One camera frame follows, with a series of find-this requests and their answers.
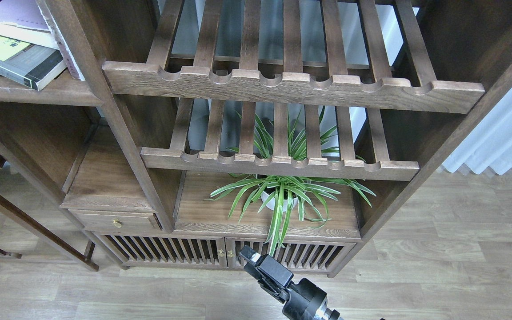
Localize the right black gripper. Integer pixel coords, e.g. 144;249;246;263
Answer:
239;245;330;320

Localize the green and black book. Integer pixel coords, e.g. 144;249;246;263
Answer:
0;36;67;91

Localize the white and purple book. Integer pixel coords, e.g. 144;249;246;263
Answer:
0;0;59;49

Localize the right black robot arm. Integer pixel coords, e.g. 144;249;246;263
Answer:
240;245;340;320

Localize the white plant pot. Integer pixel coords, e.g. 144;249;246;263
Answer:
261;189;300;212

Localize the green spider plant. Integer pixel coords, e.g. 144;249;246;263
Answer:
206;115;376;255

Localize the white standing book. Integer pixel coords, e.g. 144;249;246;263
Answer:
36;0;85;81

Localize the dark wooden bookshelf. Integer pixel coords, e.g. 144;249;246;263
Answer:
0;0;512;277

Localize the brass drawer knob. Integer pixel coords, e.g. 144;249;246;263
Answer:
112;219;123;228

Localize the white curtain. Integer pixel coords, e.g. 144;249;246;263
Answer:
443;88;512;175

